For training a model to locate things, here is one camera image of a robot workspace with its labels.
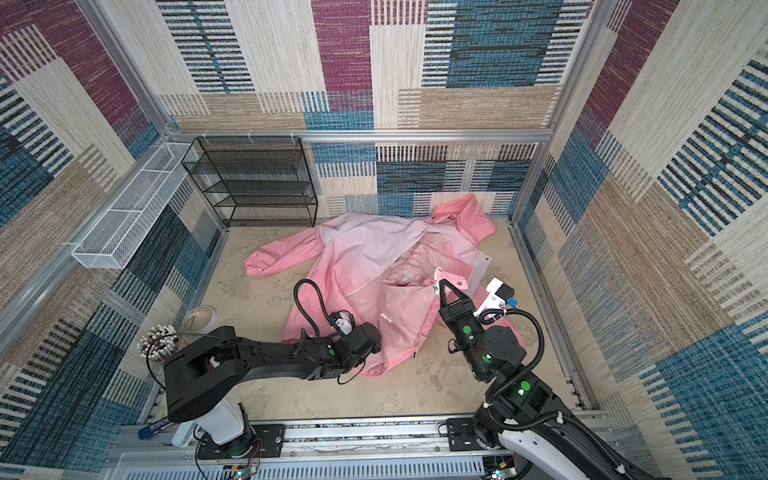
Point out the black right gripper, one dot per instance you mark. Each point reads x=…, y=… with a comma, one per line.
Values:
x=454, y=310

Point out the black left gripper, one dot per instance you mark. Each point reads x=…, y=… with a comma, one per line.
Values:
x=379, y=333

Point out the pink hooded zip jacket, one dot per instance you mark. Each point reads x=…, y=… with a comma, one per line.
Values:
x=383, y=270

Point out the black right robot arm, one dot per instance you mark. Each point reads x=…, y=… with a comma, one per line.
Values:
x=502, y=344

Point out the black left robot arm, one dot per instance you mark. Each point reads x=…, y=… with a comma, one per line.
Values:
x=199, y=376

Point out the cup of white-tipped markers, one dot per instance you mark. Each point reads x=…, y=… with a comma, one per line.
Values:
x=159, y=343

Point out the blue marker pen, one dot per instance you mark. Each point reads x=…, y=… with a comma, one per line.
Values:
x=153, y=429

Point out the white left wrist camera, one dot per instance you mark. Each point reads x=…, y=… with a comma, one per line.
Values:
x=343, y=322

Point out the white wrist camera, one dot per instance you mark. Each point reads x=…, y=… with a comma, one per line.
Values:
x=343, y=322
x=500, y=296

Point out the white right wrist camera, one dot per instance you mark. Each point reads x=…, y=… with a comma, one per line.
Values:
x=500, y=296

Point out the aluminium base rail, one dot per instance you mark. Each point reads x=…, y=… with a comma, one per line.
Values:
x=396, y=447

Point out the black wire shelf rack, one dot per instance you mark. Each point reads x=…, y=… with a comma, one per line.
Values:
x=254, y=181

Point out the white wire mesh basket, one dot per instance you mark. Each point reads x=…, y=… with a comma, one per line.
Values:
x=119, y=232

